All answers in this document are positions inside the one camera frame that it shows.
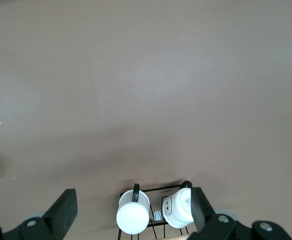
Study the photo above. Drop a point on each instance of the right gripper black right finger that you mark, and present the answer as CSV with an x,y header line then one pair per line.
x,y
200,212

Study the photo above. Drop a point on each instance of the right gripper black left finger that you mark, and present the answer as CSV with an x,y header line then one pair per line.
x,y
60,212

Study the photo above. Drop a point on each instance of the white mug with printed base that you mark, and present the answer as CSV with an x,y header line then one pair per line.
x,y
178,210

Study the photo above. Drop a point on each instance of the white mug with plain base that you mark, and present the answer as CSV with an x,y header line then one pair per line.
x,y
132,217

